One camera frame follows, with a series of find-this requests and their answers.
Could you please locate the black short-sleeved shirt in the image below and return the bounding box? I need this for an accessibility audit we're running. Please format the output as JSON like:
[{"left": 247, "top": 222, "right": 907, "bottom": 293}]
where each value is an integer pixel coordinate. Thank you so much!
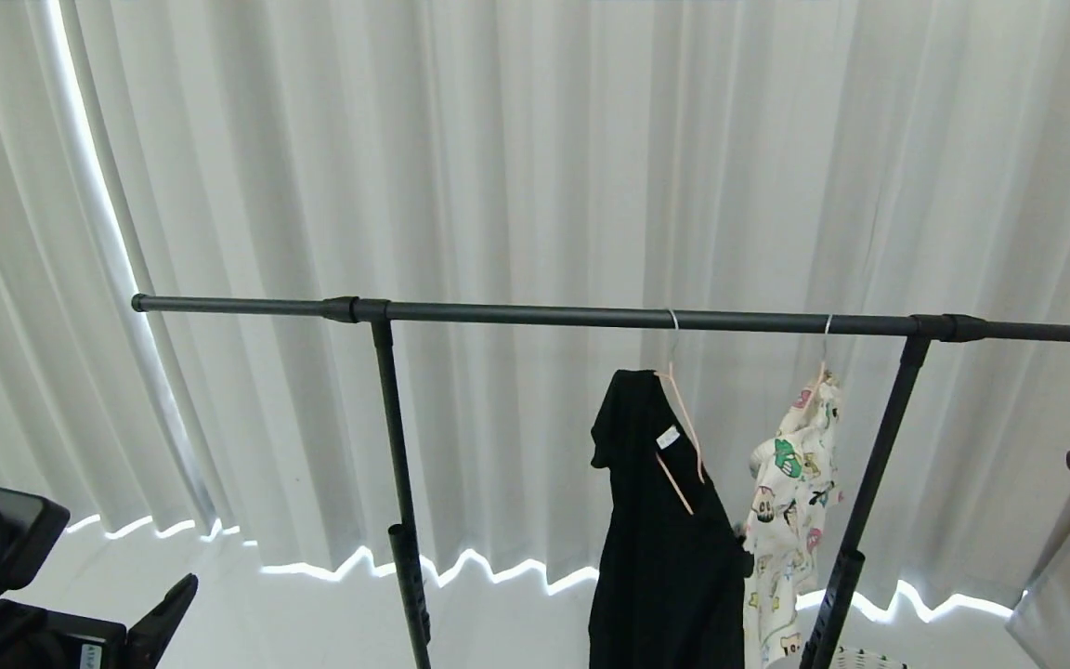
[{"left": 588, "top": 369, "right": 755, "bottom": 669}]

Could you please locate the white curtain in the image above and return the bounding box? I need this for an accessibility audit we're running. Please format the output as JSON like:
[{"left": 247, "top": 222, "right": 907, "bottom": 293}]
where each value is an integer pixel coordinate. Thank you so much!
[{"left": 0, "top": 0, "right": 1070, "bottom": 619}]

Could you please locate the white laundry basket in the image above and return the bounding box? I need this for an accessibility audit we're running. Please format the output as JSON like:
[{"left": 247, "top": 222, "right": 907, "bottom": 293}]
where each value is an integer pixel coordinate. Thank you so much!
[{"left": 767, "top": 647, "right": 909, "bottom": 669}]

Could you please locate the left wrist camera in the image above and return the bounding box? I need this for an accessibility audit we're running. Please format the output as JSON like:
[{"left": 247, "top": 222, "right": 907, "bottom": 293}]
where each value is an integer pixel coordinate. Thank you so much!
[{"left": 0, "top": 481, "right": 72, "bottom": 596}]

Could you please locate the cream printed garment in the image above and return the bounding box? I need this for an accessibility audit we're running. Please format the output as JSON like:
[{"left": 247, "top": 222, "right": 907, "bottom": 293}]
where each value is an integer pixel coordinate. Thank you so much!
[{"left": 741, "top": 372, "right": 844, "bottom": 669}]

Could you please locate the black clothes rack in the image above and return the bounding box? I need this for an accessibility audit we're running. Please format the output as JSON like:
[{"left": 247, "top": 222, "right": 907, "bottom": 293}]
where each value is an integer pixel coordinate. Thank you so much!
[{"left": 131, "top": 293, "right": 1070, "bottom": 669}]

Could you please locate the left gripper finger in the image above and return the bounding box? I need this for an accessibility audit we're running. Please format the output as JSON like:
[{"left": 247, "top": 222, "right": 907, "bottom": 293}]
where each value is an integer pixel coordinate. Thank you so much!
[{"left": 124, "top": 572, "right": 200, "bottom": 669}]

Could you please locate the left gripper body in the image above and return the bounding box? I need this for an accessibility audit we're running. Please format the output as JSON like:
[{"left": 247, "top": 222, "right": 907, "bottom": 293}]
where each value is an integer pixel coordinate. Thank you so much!
[{"left": 0, "top": 600, "right": 133, "bottom": 669}]

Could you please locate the pink clothes hanger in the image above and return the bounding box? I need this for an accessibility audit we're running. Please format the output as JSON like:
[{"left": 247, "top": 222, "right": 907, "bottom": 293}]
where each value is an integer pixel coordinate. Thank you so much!
[
  {"left": 653, "top": 309, "right": 709, "bottom": 518},
  {"left": 814, "top": 314, "right": 836, "bottom": 391}
]

